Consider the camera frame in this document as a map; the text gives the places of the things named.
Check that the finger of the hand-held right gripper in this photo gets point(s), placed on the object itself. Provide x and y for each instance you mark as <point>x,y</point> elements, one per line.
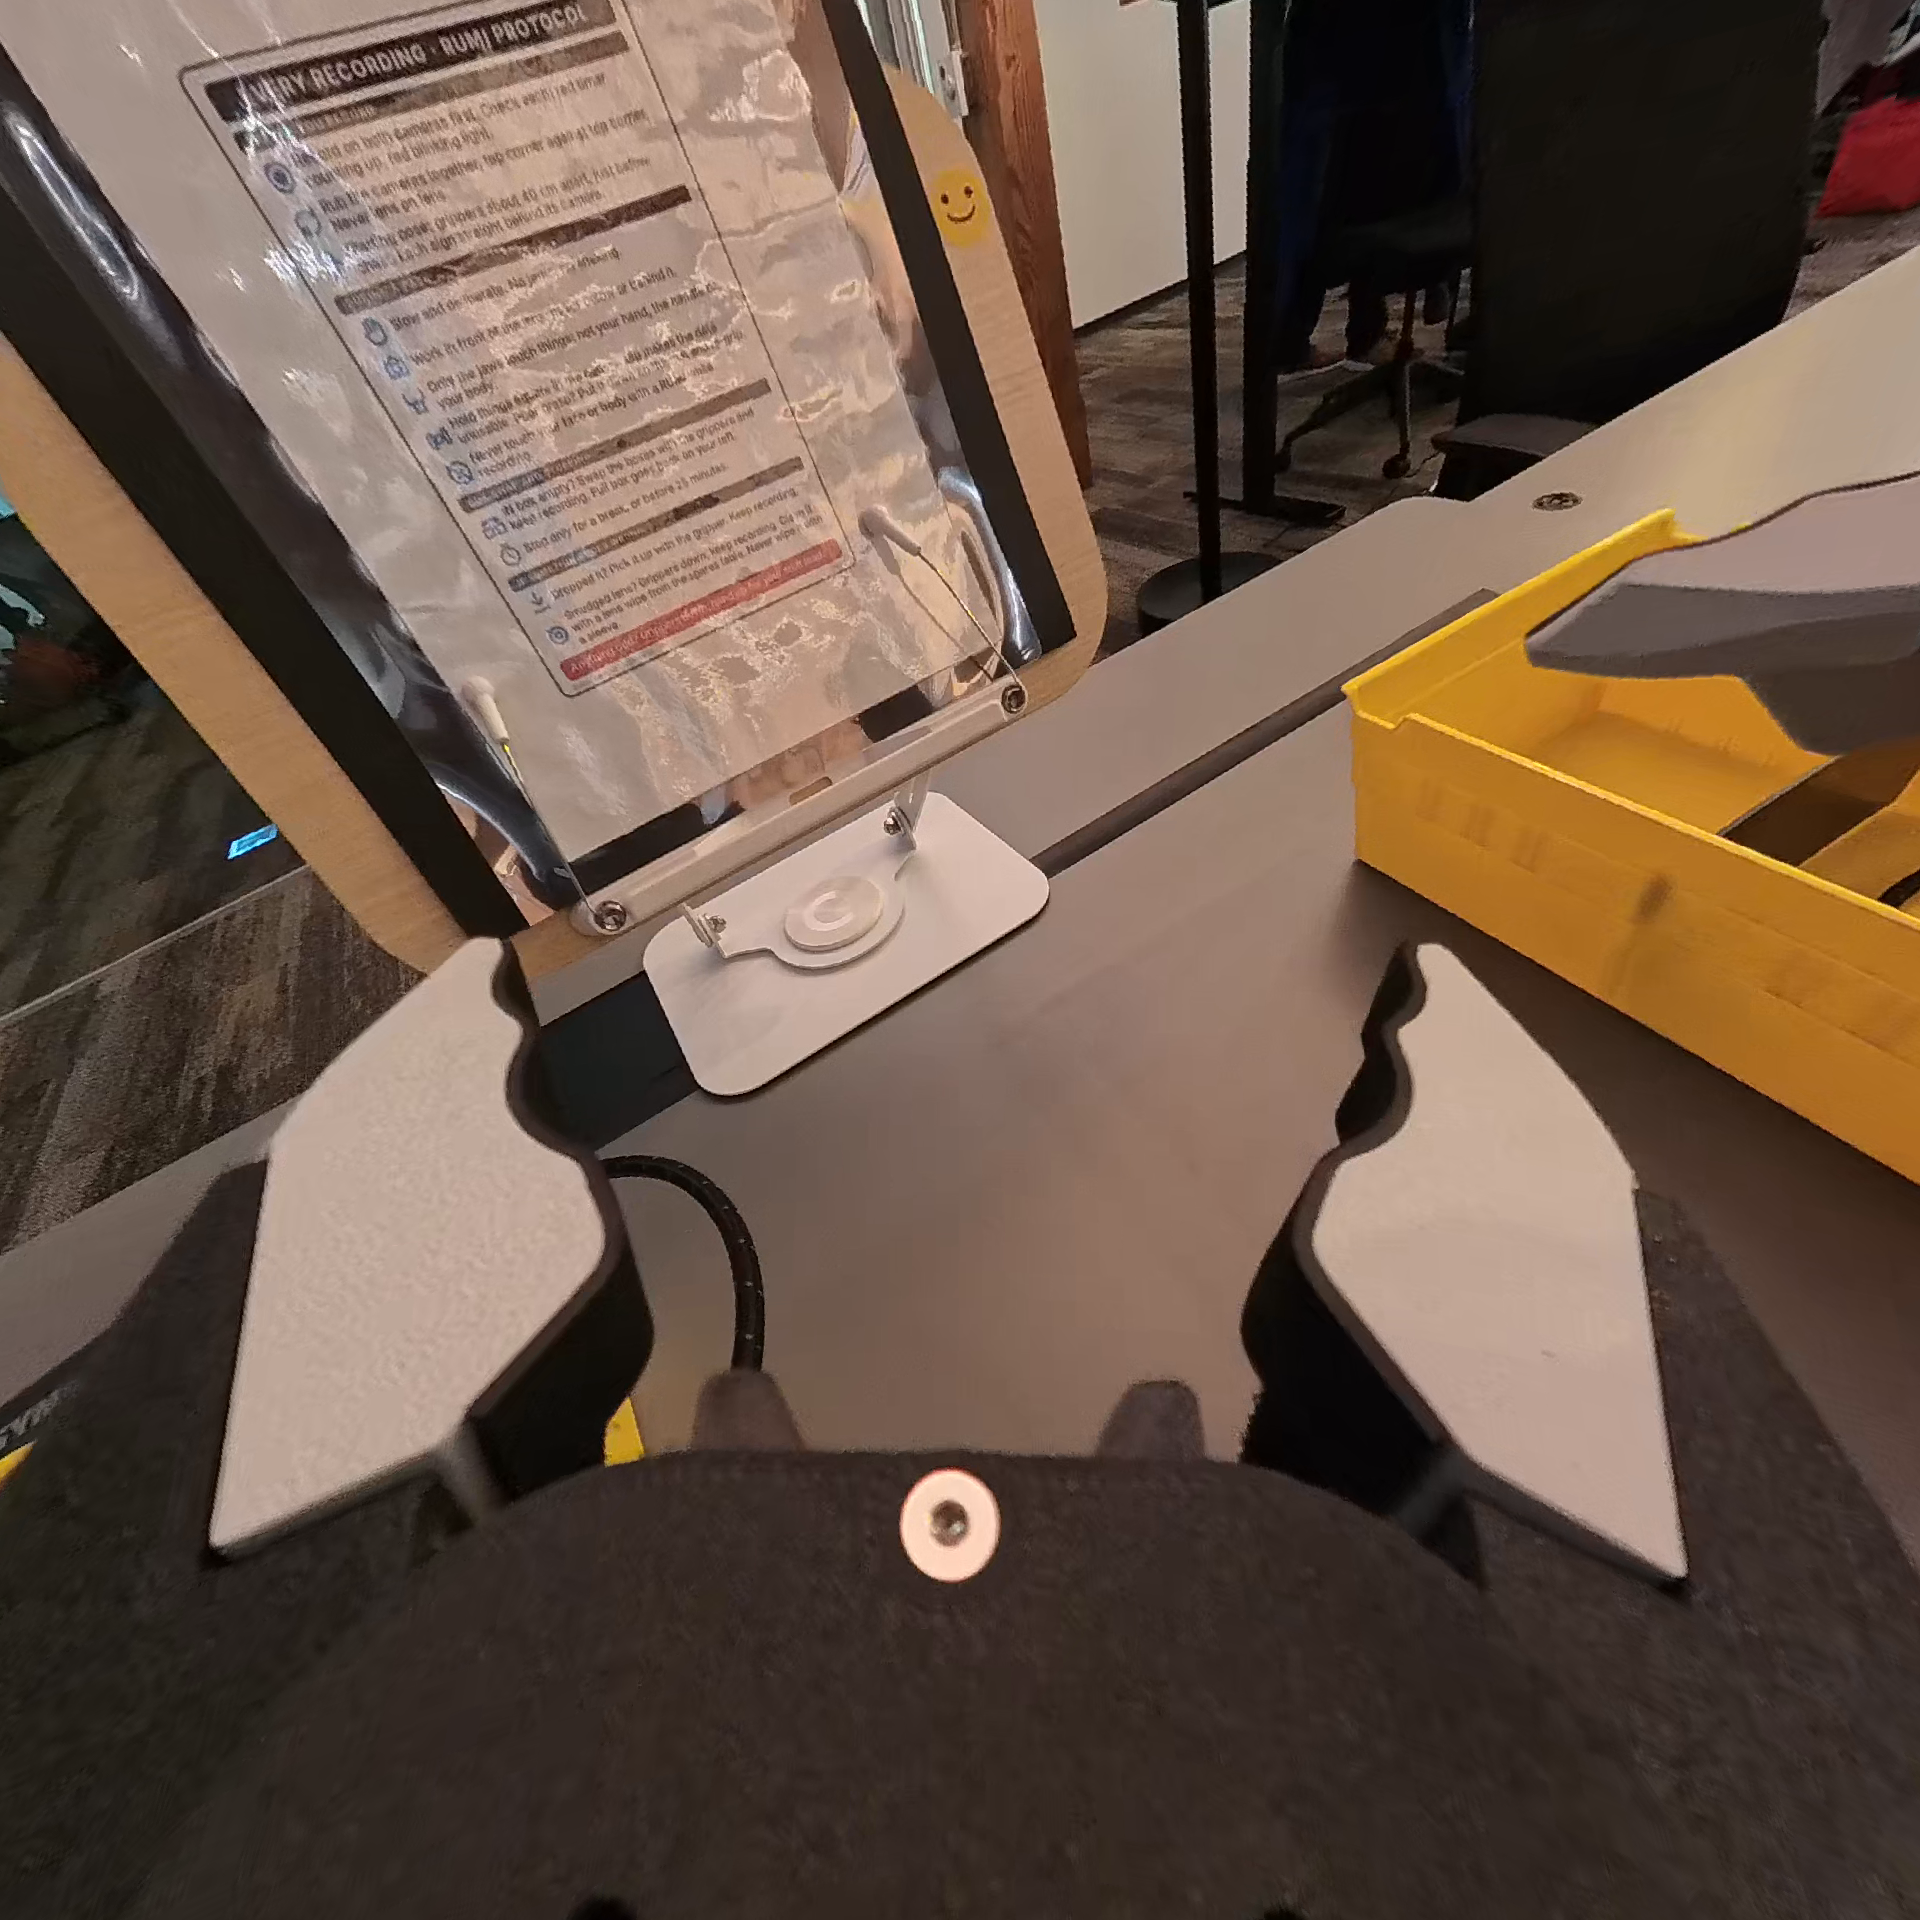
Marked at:
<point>1771,616</point>

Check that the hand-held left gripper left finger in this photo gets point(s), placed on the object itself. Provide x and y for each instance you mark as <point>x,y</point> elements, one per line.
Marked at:
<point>420,1244</point>

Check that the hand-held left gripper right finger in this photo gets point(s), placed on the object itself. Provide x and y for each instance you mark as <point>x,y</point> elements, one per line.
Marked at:
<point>1501,1277</point>

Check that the yellow plastic bin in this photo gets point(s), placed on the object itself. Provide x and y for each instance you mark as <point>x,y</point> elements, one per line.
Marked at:
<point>1576,901</point>

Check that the black bin divider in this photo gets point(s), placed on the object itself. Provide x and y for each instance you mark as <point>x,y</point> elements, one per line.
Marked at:
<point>1831,819</point>

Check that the yellow plastic object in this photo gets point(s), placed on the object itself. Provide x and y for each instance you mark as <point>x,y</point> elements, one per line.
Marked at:
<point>622,1432</point>

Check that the black office chair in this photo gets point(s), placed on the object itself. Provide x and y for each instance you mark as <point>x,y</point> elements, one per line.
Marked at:
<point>1620,226</point>

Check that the red bag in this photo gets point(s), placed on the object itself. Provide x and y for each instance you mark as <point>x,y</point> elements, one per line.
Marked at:
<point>1874,166</point>

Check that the black pole with round base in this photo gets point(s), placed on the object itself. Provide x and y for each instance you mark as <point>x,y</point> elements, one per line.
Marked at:
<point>1197,302</point>

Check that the instruction sheet on stand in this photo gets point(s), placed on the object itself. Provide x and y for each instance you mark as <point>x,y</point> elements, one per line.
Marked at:
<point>1050,495</point>

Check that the clear sleeved instruction sheet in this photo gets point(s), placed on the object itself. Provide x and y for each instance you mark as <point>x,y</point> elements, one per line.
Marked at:
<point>524,376</point>

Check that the wooden column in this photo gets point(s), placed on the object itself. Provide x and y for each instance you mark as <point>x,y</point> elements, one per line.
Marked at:
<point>1004,152</point>

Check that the yellow smiley sticker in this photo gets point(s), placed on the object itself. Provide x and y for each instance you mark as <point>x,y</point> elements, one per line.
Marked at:
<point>961,210</point>

